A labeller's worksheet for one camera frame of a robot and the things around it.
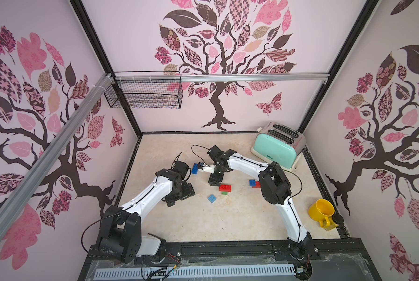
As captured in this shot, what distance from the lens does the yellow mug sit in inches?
30.2

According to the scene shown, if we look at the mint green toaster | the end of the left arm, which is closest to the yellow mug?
the mint green toaster

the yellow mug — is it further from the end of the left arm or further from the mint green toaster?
the end of the left arm

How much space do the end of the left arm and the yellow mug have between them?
59 centimetres

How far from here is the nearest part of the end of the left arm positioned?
0.61m
